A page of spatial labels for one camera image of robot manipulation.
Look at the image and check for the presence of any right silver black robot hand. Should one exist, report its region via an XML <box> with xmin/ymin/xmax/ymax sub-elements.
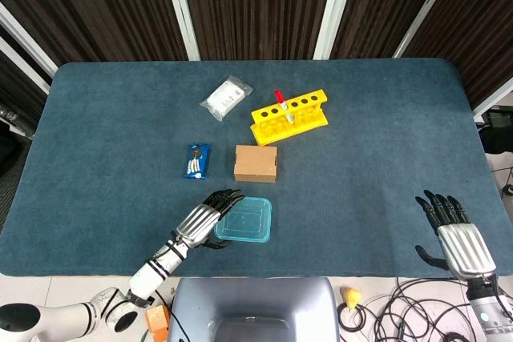
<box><xmin>414</xmin><ymin>189</ymin><xmax>498</xmax><ymax>280</ymax></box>

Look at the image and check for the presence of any yellow test tube rack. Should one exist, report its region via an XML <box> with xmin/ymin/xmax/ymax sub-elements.
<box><xmin>250</xmin><ymin>88</ymin><xmax>330</xmax><ymax>147</ymax></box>

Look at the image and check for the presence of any small brown cardboard box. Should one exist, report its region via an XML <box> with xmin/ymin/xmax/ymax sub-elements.
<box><xmin>233</xmin><ymin>144</ymin><xmax>279</xmax><ymax>184</ymax></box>

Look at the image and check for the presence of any orange block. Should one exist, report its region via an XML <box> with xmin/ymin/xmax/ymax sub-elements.
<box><xmin>145</xmin><ymin>304</ymin><xmax>170</xmax><ymax>342</ymax></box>

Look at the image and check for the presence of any small yellow toy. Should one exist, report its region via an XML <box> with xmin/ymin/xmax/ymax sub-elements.
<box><xmin>340</xmin><ymin>286</ymin><xmax>362</xmax><ymax>310</ymax></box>

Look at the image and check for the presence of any black coiled cable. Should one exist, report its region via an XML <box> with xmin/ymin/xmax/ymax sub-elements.
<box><xmin>337</xmin><ymin>301</ymin><xmax>366</xmax><ymax>334</ymax></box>

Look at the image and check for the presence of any translucent blue plastic container lid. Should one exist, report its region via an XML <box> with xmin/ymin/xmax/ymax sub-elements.
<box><xmin>215</xmin><ymin>196</ymin><xmax>273</xmax><ymax>243</ymax></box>

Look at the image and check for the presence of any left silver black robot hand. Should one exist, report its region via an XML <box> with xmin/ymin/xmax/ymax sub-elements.
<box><xmin>174</xmin><ymin>188</ymin><xmax>246</xmax><ymax>250</ymax></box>

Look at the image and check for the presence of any red-capped test tube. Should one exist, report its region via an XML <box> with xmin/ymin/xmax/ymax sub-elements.
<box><xmin>273</xmin><ymin>90</ymin><xmax>296</xmax><ymax>126</ymax></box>

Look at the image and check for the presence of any white partition post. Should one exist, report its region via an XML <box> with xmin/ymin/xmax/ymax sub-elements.
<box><xmin>312</xmin><ymin>0</ymin><xmax>360</xmax><ymax>61</ymax></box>
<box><xmin>159</xmin><ymin>0</ymin><xmax>201</xmax><ymax>62</ymax></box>
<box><xmin>392</xmin><ymin>0</ymin><xmax>466</xmax><ymax>58</ymax></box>
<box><xmin>0</xmin><ymin>1</ymin><xmax>59</xmax><ymax>78</ymax></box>

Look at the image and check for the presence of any grey blue robot torso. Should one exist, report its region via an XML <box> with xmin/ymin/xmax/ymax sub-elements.
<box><xmin>166</xmin><ymin>276</ymin><xmax>341</xmax><ymax>342</ymax></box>

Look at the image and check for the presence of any blue felt table cover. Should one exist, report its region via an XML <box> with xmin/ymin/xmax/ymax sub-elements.
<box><xmin>0</xmin><ymin>57</ymin><xmax>513</xmax><ymax>279</ymax></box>

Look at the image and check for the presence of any black cable tangle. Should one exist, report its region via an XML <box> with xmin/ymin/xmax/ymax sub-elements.
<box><xmin>372</xmin><ymin>276</ymin><xmax>482</xmax><ymax>342</ymax></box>

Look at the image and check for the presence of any blue cookie packet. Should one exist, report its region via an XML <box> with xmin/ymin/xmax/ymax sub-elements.
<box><xmin>183</xmin><ymin>142</ymin><xmax>212</xmax><ymax>181</ymax></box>

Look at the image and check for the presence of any white packet in clear bag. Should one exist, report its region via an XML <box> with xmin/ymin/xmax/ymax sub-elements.
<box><xmin>199</xmin><ymin>75</ymin><xmax>253</xmax><ymax>122</ymax></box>

